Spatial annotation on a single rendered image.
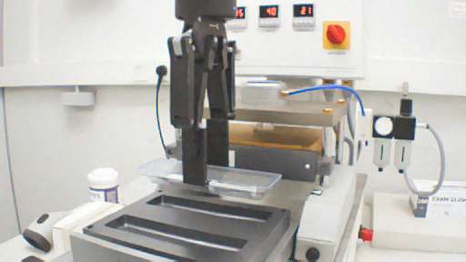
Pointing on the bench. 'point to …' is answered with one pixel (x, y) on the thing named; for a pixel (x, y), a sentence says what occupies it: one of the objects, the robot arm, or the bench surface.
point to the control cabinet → (305, 48)
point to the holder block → (194, 227)
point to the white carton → (438, 208)
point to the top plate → (296, 113)
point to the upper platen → (275, 136)
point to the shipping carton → (79, 223)
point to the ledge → (413, 227)
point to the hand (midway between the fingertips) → (207, 153)
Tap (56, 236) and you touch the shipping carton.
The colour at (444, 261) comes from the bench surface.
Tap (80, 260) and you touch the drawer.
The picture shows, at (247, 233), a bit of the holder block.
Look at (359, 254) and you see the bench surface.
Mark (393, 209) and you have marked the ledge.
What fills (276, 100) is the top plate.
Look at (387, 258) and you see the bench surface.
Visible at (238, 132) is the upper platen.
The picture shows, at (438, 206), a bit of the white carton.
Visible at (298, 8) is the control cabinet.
